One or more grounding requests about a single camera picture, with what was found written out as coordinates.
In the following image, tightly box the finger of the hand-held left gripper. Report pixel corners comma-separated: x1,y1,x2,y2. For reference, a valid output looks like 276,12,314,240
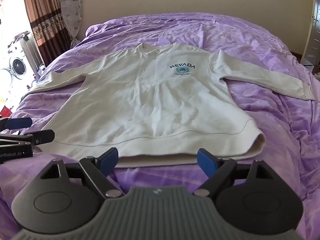
0,116,33,131
0,129,55,146

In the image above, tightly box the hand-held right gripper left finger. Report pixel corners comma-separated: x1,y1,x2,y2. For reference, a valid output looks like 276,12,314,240
40,147,124,198

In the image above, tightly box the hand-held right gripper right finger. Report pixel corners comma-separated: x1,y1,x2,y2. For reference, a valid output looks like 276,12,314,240
192,149,278,198

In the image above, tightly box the white printed sweatshirt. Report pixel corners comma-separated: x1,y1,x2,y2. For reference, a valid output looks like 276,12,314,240
24,42,316,168

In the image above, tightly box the red object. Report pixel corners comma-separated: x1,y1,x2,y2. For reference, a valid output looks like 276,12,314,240
0,105,13,119

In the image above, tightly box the white washing machine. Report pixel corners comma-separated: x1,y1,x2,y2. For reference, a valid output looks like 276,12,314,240
0,31,42,85

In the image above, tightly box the brown patterned curtain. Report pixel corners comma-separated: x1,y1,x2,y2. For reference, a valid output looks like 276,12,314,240
21,0,72,67

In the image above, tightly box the purple bed blanket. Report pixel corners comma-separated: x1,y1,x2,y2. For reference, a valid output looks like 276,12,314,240
0,14,320,240

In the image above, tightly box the white door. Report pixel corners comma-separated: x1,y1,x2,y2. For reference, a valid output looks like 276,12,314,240
299,0,320,67

